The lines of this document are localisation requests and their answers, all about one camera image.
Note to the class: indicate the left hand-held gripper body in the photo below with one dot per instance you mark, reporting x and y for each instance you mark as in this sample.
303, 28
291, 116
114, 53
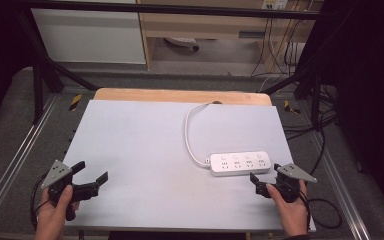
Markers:
58, 170

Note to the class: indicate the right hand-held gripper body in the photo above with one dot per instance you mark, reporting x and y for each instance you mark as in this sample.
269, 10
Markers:
290, 186

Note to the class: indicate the person's right hand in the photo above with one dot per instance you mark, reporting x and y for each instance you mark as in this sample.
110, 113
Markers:
293, 216

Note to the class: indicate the person's left hand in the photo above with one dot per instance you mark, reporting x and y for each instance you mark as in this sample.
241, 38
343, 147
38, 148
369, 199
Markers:
51, 218

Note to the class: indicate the white table mat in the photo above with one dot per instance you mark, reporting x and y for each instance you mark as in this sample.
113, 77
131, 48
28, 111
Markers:
140, 160

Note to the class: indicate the wooden table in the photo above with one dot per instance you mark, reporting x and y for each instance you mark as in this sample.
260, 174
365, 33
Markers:
166, 95

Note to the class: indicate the white cabinet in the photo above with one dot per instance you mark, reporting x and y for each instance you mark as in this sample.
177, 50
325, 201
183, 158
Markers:
86, 36

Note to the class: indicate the light wooden desk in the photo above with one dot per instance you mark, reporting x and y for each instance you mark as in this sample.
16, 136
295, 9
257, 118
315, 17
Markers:
213, 25

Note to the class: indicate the white floor power strip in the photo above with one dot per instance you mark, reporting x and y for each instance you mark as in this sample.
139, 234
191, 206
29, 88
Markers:
180, 41

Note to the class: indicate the aluminium floor rail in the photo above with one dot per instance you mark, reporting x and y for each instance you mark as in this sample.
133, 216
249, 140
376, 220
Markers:
341, 186
16, 156

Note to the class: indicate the white wall socket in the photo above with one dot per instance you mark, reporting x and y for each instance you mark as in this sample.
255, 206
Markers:
274, 4

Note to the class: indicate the black metal frame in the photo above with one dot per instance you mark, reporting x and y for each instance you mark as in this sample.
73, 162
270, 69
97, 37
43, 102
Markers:
180, 9

